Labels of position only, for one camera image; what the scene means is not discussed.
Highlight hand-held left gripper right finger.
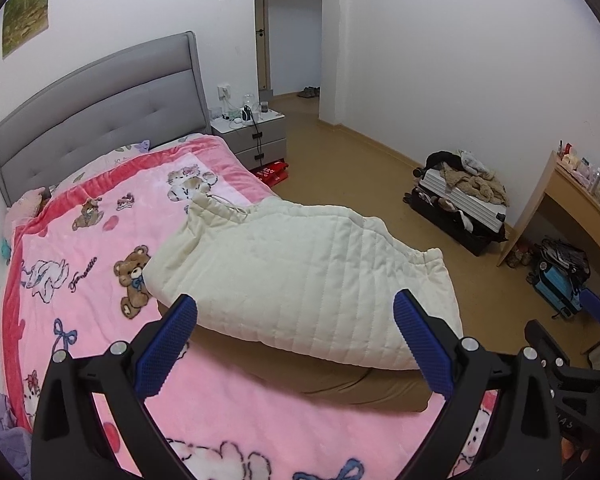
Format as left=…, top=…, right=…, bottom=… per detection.
left=394, top=289, right=563, bottom=480

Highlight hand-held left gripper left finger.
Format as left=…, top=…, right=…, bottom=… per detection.
left=30, top=294, right=197, bottom=480

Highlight cream quilted hooded jacket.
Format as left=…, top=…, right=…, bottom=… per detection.
left=142, top=191, right=465, bottom=372

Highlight blue suitcase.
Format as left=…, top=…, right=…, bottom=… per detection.
left=529, top=257, right=588, bottom=319

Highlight black bag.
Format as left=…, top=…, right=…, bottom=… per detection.
left=540, top=237, right=592, bottom=282

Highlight pink printed blanket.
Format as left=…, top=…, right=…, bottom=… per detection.
left=2, top=134, right=486, bottom=480

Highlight shoes under desk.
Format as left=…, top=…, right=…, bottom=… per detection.
left=505, top=242, right=537, bottom=269

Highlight brown puffer jacket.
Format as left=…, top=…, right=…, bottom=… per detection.
left=187, top=327, right=431, bottom=413

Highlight light wooden desk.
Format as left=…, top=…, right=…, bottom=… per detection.
left=496, top=150, right=600, bottom=356

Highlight open black suitcase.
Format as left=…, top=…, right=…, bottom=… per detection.
left=405, top=150, right=510, bottom=257

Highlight cluster of toiletry bottles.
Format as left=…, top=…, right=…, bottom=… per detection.
left=555, top=140, right=600, bottom=221

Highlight beige fuzzy garment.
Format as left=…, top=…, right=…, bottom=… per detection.
left=439, top=162, right=507, bottom=207

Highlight purple fleece garment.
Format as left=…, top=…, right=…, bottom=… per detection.
left=0, top=390, right=33, bottom=480

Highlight red box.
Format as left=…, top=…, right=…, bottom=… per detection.
left=254, top=160, right=289, bottom=186

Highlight grey nightstand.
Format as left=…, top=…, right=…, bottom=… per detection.
left=210, top=109, right=287, bottom=171

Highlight grey upholstered bed headboard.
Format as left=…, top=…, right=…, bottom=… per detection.
left=0, top=31, right=208, bottom=208

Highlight wooden door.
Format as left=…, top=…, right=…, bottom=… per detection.
left=255, top=0, right=271, bottom=91

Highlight black cable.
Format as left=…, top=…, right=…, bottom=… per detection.
left=251, top=120, right=267, bottom=162

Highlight green wall picture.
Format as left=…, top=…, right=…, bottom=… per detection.
left=1, top=0, right=51, bottom=59

